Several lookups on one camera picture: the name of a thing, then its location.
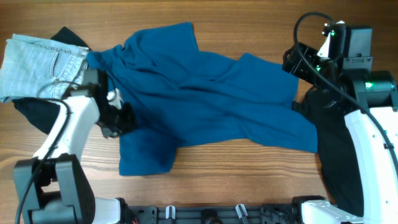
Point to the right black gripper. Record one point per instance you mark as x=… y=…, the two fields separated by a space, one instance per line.
x=300 y=70

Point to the blue t-shirt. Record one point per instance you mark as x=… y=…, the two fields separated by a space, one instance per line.
x=182 y=96

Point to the light blue folded jeans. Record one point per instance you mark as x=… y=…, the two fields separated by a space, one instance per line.
x=34 y=66

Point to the black garment right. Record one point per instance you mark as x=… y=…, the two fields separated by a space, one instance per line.
x=339 y=165

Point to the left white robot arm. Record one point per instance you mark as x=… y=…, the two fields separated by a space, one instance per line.
x=51 y=186

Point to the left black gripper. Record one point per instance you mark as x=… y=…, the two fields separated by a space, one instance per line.
x=130 y=123

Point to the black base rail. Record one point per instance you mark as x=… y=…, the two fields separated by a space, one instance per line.
x=261 y=214

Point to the black folded garment left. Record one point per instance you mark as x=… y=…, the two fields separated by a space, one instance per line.
x=43 y=114

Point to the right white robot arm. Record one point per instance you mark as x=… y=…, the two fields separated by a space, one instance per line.
x=355 y=111

